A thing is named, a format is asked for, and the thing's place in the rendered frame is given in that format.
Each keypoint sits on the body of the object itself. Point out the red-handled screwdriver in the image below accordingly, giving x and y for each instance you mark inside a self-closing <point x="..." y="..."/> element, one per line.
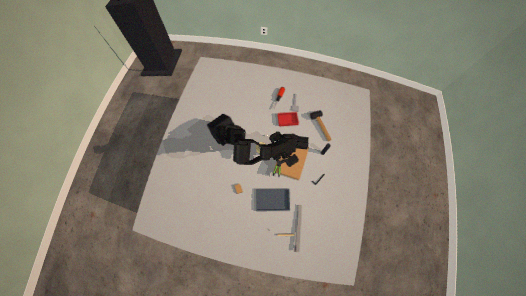
<point x="279" y="95"/>

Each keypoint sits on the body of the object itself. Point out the red shallow tray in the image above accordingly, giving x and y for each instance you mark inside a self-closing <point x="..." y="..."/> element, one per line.
<point x="286" y="118"/>

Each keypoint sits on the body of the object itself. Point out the light wooden board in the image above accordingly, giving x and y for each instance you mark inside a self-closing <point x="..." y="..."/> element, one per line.
<point x="295" y="170"/>

